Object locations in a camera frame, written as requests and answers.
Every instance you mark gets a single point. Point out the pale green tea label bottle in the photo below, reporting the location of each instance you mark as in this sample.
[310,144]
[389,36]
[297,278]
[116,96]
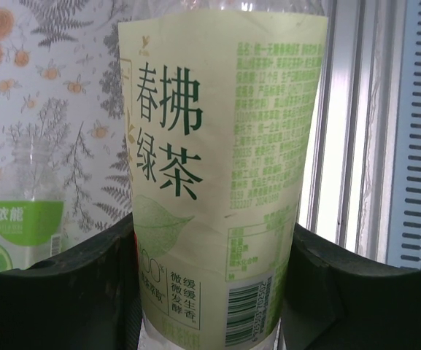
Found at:
[217,146]

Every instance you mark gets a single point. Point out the long aluminium frame rail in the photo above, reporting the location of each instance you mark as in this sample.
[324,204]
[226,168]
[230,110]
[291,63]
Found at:
[363,109]

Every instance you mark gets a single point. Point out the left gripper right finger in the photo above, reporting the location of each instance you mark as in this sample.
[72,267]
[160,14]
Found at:
[359,310]

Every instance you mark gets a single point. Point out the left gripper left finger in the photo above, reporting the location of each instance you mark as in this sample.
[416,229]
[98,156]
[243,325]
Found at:
[49,310]

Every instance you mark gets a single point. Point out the bright green label plastic bottle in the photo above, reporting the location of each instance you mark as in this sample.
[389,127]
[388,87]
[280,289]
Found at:
[27,226]

